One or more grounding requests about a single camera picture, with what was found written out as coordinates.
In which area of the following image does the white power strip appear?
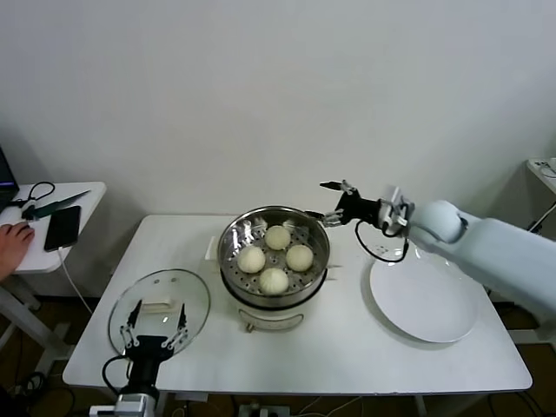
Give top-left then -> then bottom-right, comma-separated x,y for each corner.
525,158 -> 556,179

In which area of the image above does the bare person hand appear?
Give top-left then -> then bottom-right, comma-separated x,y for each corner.
0,221 -> 36,281

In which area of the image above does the black floor cable bundle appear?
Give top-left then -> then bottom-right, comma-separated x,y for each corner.
12,371 -> 75,417

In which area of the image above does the black smartphone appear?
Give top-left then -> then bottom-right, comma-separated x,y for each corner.
43,206 -> 83,253

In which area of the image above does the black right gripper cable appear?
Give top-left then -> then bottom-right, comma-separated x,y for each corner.
354,219 -> 409,264

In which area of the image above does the white steamed baozi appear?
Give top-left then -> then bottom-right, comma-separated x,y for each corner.
258,267 -> 290,295
285,244 -> 314,272
263,225 -> 292,251
236,246 -> 267,275

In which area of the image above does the white side table with laptop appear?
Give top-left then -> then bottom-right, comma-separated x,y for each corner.
0,181 -> 108,374

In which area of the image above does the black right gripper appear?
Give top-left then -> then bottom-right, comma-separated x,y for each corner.
303,180 -> 386,228

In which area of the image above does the white charging cable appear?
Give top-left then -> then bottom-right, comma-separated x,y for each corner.
56,248 -> 93,314

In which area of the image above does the black power cable with adapter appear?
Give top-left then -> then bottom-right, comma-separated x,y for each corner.
525,212 -> 551,235

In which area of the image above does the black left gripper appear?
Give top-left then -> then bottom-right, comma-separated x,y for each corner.
119,299 -> 188,388

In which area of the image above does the cream electric cooker base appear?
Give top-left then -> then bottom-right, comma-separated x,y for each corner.
219,260 -> 339,334

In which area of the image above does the round glass pot lid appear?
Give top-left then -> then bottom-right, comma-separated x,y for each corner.
107,268 -> 212,358

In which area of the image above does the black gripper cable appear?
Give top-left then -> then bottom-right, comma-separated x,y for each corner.
354,219 -> 409,264
103,355 -> 131,394

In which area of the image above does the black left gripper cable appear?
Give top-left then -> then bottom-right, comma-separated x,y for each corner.
103,355 -> 131,394

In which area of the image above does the perforated steel steamer basket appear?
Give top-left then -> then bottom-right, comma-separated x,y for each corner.
203,206 -> 344,301

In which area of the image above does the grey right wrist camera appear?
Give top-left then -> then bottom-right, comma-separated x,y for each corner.
380,185 -> 416,238

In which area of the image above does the white side table with power strip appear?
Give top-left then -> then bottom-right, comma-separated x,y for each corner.
506,158 -> 556,344

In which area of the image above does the large white plate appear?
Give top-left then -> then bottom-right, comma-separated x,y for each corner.
368,245 -> 478,343

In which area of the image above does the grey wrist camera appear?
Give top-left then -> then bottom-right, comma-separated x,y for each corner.
89,393 -> 147,417
380,185 -> 416,238

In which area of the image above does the grey floor power strip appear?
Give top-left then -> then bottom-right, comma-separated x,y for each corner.
237,403 -> 291,417

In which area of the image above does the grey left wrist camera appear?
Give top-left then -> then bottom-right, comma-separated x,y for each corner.
89,393 -> 147,417

